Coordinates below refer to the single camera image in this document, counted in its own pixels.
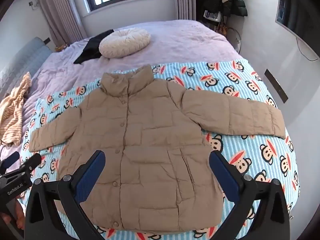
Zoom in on black hanging garment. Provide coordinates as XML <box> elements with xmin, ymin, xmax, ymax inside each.
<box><xmin>196</xmin><ymin>0</ymin><xmax>225</xmax><ymax>23</ymax></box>

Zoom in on white floor fan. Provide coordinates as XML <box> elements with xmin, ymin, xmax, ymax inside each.
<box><xmin>231</xmin><ymin>27</ymin><xmax>242</xmax><ymax>53</ymax></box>

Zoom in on black cable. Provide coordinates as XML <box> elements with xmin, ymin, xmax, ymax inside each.
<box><xmin>296</xmin><ymin>36</ymin><xmax>318</xmax><ymax>61</ymax></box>

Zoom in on tan puffer jacket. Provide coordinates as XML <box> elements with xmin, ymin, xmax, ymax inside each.
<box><xmin>28</xmin><ymin>64</ymin><xmax>286</xmax><ymax>233</ymax></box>

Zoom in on black folded clothing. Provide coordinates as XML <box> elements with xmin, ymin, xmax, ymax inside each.
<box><xmin>73</xmin><ymin>29</ymin><xmax>115</xmax><ymax>65</ymax></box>

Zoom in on printed bag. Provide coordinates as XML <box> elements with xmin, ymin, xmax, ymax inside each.
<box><xmin>204</xmin><ymin>10</ymin><xmax>222</xmax><ymax>23</ymax></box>

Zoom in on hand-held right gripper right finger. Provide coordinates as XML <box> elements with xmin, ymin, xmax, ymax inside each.
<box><xmin>209</xmin><ymin>151</ymin><xmax>297</xmax><ymax>240</ymax></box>

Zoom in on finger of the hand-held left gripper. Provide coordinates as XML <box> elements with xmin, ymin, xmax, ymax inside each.
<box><xmin>0</xmin><ymin>152</ymin><xmax>20</xmax><ymax>170</ymax></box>
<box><xmin>0</xmin><ymin>152</ymin><xmax>42</xmax><ymax>180</ymax></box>

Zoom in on cream striped garment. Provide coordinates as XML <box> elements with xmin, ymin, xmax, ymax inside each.
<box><xmin>0</xmin><ymin>72</ymin><xmax>32</xmax><ymax>146</ymax></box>

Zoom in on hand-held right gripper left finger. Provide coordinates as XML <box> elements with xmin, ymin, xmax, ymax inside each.
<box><xmin>24</xmin><ymin>150</ymin><xmax>106</xmax><ymax>240</ymax></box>

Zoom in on black wall panel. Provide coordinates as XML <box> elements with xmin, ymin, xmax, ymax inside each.
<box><xmin>264</xmin><ymin>69</ymin><xmax>289</xmax><ymax>103</ymax></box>

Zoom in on grey curtain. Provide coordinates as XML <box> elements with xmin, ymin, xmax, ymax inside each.
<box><xmin>32</xmin><ymin>0</ymin><xmax>88</xmax><ymax>46</ymax></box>
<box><xmin>172</xmin><ymin>0</ymin><xmax>200</xmax><ymax>20</ymax></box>

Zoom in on blue striped monkey-print blanket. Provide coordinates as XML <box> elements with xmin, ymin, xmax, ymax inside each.
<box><xmin>19</xmin><ymin>57</ymin><xmax>300</xmax><ymax>240</ymax></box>

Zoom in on round cream cushion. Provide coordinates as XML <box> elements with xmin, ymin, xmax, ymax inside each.
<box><xmin>99</xmin><ymin>29</ymin><xmax>151</xmax><ymax>59</ymax></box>

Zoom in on wall television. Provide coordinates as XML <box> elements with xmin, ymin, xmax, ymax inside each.
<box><xmin>275</xmin><ymin>0</ymin><xmax>320</xmax><ymax>48</ymax></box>

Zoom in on grey-blue quilted headboard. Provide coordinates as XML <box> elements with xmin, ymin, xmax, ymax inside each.
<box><xmin>0</xmin><ymin>37</ymin><xmax>53</xmax><ymax>98</ymax></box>

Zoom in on purple bedspread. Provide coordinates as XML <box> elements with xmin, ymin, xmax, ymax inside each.
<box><xmin>0</xmin><ymin>20</ymin><xmax>250</xmax><ymax>160</ymax></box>

